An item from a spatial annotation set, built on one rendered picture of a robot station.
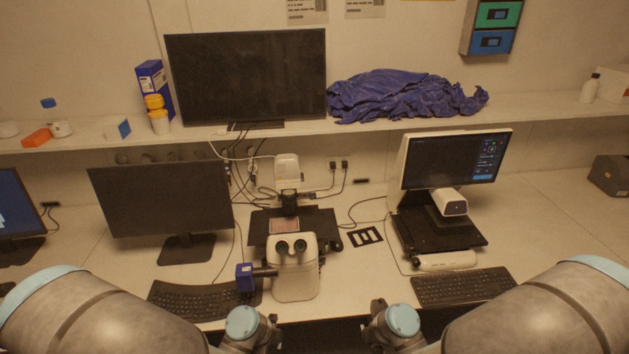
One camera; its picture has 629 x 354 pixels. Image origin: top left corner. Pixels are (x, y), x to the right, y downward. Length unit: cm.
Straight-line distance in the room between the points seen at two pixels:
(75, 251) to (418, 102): 184
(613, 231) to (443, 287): 103
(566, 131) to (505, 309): 208
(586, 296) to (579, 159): 222
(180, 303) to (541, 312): 128
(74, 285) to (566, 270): 65
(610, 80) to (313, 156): 172
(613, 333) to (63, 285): 67
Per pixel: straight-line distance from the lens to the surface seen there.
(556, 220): 212
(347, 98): 160
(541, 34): 228
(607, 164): 252
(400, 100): 160
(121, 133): 171
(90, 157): 212
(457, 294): 151
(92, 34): 198
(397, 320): 100
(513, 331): 47
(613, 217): 234
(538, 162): 252
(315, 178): 194
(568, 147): 259
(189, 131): 165
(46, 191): 238
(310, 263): 124
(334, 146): 183
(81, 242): 204
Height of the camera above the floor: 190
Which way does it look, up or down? 30 degrees down
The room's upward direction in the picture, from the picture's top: 2 degrees counter-clockwise
